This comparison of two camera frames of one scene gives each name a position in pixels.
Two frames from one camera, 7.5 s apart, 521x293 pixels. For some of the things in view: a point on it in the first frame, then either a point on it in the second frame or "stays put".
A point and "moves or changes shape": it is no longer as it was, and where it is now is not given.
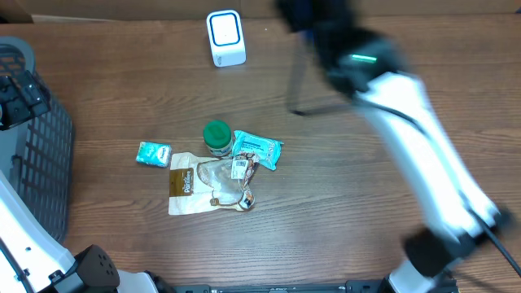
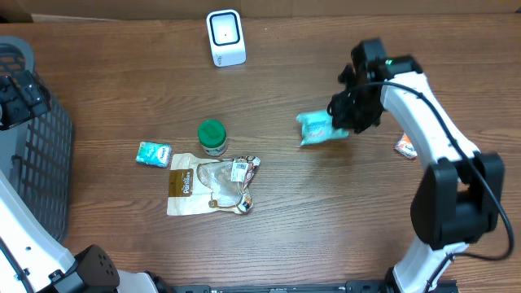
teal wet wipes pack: (267, 150) → (318, 126)
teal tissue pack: (154, 154) stays put
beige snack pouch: (198, 183) stays put
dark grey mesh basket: (38, 158) stays put
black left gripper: (22, 108) stays put
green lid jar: (217, 136) moves or changes shape
